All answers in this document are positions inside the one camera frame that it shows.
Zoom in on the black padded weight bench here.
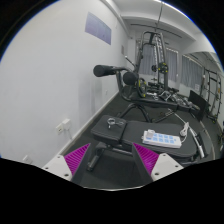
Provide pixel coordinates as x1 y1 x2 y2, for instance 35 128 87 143
87 114 214 173

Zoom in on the black multi-gym machine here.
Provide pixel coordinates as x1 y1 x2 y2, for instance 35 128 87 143
92 30 201 124

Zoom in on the white power strip cable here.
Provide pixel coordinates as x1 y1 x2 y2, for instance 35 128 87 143
173 113 206 159

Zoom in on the white charger plug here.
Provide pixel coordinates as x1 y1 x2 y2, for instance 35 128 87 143
146 129 155 138

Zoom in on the silver carabiner clip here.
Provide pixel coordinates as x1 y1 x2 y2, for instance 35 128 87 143
107 118 123 128

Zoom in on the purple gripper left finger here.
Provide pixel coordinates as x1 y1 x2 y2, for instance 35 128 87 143
42 142 92 183

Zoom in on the white wall socket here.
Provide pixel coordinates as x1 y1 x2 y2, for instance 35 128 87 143
56 118 71 138

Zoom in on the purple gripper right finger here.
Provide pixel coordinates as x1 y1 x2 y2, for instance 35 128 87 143
131 142 185 186

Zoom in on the white power strip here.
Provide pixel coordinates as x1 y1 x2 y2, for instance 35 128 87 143
142 130 182 148

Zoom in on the purple wall poster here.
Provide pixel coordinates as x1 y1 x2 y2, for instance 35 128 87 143
85 12 112 44

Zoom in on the grey window curtain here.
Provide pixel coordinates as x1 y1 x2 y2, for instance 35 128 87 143
139 44 203 90

